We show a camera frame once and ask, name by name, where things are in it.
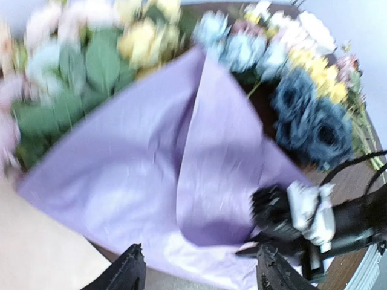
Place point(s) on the yellow rose stem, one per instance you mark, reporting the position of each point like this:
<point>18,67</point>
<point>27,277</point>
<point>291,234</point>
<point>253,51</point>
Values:
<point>151,36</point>

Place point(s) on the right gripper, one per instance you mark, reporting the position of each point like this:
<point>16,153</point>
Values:
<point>360,222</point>

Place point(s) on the blue hydrangea flower stem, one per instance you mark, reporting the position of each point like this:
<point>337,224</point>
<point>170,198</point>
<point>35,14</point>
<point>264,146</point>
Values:
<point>315,129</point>

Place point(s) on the purple pink wrapping paper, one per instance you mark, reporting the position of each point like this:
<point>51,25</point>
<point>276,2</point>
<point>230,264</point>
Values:
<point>170,163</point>

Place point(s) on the pink rose stem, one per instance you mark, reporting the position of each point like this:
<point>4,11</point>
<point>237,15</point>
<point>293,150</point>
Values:
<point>364,140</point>
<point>66,65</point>

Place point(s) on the beige wrapping paper stack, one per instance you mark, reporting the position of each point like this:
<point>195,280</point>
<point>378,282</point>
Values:
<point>39,253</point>

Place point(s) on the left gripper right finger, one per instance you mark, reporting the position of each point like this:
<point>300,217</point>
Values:
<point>275,273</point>

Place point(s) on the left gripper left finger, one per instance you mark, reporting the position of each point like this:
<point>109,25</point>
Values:
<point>127,272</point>

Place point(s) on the small yellow flower spray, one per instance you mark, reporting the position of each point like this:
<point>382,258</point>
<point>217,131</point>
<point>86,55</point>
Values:
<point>322,74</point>

